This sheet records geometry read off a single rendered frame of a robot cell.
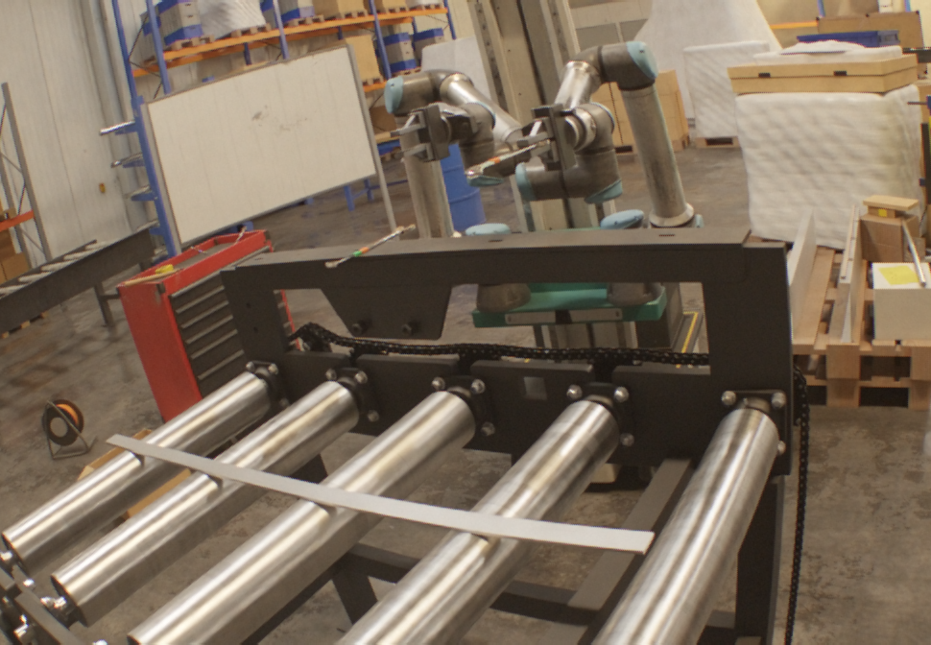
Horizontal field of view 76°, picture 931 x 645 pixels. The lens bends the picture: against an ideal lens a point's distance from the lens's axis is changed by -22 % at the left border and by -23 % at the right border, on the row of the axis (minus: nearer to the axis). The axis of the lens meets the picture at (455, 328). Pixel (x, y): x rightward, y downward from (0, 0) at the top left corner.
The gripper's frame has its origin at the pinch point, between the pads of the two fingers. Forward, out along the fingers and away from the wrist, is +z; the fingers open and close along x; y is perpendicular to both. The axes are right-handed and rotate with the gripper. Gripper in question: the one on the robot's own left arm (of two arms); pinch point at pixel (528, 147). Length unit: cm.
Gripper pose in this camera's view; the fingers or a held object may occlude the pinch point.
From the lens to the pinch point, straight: 136.9
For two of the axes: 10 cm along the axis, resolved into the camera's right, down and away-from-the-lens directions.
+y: 8.1, 0.2, -5.8
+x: 2.2, 9.2, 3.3
